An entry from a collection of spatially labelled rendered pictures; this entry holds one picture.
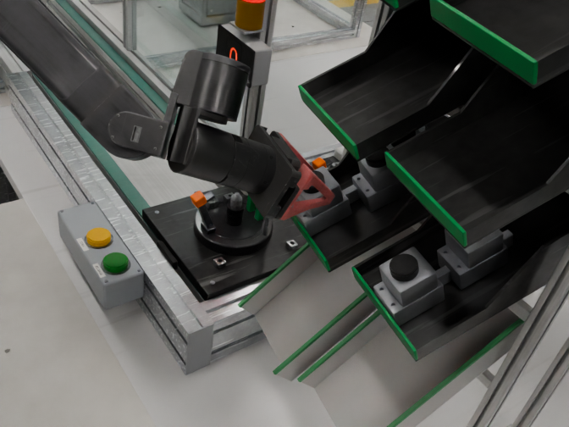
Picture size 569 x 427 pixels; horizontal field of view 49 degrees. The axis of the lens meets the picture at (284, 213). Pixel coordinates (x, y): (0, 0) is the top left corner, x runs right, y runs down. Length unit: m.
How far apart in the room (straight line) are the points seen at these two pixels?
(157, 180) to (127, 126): 0.69
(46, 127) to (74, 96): 0.76
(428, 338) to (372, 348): 0.17
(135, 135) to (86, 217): 0.54
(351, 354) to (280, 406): 0.20
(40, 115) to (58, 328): 0.53
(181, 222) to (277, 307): 0.29
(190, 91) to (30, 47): 0.16
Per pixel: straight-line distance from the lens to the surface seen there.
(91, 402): 1.02
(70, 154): 1.32
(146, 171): 1.35
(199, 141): 0.63
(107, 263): 1.05
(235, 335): 1.04
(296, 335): 0.90
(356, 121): 0.70
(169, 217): 1.14
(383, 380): 0.84
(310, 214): 0.76
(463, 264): 0.71
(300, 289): 0.92
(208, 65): 0.65
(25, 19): 0.68
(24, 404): 1.03
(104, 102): 0.65
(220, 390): 1.03
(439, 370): 0.82
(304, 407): 1.03
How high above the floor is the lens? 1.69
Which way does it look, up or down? 38 degrees down
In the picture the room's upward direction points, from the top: 10 degrees clockwise
